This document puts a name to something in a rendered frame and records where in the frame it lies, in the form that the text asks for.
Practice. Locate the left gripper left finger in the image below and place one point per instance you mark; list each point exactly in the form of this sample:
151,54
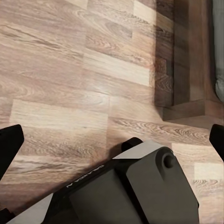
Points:
11,140

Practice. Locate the bed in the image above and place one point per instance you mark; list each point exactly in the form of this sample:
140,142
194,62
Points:
198,64

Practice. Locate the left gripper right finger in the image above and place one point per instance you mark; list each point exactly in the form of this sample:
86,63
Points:
217,139

